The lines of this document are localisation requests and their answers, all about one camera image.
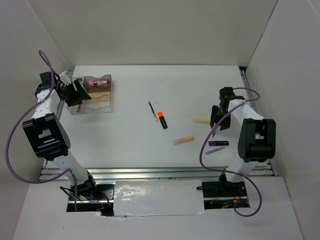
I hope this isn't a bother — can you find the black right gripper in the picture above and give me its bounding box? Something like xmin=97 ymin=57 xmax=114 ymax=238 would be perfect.
xmin=210 ymin=105 xmax=232 ymax=131

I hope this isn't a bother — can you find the yellow highlighter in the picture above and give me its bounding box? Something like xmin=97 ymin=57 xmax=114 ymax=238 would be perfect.
xmin=192 ymin=118 xmax=211 ymax=124

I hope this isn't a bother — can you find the pink capped pencil tube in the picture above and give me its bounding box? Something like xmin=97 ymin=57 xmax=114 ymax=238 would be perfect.
xmin=88 ymin=79 xmax=110 ymax=88

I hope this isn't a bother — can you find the grey clear capped pen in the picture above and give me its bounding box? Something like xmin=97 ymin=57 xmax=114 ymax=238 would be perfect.
xmin=205 ymin=146 xmax=225 ymax=155

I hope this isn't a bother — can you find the blue clear pen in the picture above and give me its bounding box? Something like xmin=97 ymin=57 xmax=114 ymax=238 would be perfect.
xmin=148 ymin=101 xmax=159 ymax=122

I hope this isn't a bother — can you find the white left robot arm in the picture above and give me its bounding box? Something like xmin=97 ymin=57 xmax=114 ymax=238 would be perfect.
xmin=22 ymin=71 xmax=99 ymax=200

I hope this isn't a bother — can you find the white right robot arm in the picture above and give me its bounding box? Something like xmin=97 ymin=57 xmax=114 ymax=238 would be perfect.
xmin=210 ymin=87 xmax=276 ymax=196

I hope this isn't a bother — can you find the clear long organizer tray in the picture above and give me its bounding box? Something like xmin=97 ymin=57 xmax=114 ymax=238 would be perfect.
xmin=67 ymin=78 xmax=84 ymax=114

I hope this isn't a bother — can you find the smoky grey organizer compartment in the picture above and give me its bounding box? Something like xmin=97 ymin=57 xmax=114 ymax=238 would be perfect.
xmin=83 ymin=74 xmax=112 ymax=88

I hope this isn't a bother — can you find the purple capped black highlighter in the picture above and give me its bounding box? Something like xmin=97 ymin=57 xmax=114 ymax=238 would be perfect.
xmin=208 ymin=140 xmax=230 ymax=147

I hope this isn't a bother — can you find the pink orange highlighter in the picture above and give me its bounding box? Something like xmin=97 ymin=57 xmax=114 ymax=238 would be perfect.
xmin=172 ymin=135 xmax=195 ymax=146

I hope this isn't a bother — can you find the orange capped black highlighter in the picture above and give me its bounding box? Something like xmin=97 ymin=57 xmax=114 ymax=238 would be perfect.
xmin=157 ymin=111 xmax=168 ymax=129

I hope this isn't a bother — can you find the white cover sheet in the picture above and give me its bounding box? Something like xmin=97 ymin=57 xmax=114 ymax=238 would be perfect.
xmin=113 ymin=180 xmax=206 ymax=217

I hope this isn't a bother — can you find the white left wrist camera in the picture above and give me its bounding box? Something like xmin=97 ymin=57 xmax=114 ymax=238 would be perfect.
xmin=59 ymin=70 xmax=72 ymax=86

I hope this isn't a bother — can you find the aluminium table frame rail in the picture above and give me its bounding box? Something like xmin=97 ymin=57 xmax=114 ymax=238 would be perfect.
xmin=39 ymin=65 xmax=280 ymax=181

